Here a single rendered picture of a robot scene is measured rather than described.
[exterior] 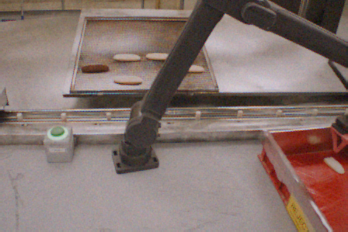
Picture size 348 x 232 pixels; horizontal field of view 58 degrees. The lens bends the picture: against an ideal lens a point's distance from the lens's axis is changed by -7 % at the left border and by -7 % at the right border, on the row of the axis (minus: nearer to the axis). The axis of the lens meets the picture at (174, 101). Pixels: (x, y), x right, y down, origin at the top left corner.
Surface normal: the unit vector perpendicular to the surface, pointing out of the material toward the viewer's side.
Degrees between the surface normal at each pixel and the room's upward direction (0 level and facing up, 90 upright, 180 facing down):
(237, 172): 0
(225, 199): 0
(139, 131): 90
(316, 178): 0
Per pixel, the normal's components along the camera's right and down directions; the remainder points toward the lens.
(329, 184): 0.07, -0.84
